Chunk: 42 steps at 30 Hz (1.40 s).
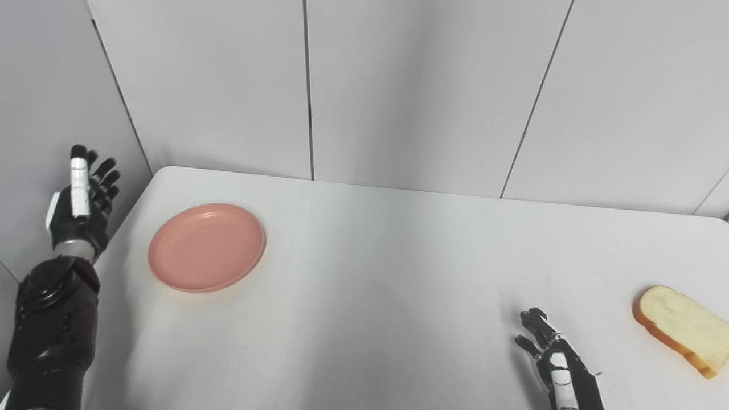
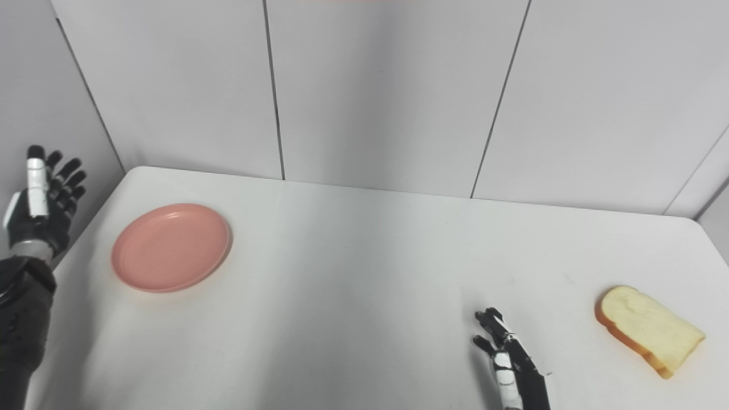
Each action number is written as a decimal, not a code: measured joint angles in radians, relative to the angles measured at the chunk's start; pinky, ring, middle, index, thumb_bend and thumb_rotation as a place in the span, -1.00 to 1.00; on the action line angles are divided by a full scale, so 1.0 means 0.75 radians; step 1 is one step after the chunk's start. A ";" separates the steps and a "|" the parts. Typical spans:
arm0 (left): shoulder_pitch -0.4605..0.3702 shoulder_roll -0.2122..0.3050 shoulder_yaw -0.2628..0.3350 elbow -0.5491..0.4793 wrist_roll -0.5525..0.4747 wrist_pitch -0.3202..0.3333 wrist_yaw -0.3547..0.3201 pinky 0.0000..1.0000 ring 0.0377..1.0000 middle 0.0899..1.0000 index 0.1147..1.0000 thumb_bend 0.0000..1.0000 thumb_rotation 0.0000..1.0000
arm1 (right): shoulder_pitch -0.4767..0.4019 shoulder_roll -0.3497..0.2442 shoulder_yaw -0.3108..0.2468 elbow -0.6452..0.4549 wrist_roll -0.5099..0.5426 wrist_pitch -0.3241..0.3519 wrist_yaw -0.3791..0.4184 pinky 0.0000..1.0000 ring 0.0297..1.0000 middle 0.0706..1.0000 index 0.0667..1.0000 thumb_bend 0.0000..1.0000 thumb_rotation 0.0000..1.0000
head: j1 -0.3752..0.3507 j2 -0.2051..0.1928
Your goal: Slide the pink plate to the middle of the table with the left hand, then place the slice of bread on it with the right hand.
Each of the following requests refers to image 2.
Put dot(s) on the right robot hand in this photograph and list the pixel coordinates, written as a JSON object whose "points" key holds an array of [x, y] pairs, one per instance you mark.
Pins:
{"points": [[515, 370]]}

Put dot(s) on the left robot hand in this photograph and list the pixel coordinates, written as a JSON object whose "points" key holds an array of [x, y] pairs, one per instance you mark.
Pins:
{"points": [[42, 210]]}

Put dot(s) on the pink round plate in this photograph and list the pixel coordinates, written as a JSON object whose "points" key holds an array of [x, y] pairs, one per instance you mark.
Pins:
{"points": [[171, 247]]}

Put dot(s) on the slice of bread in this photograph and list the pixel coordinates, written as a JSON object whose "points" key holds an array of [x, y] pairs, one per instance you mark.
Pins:
{"points": [[649, 330]]}

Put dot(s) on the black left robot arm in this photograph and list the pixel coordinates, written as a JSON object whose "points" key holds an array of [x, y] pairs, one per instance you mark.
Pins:
{"points": [[23, 319]]}

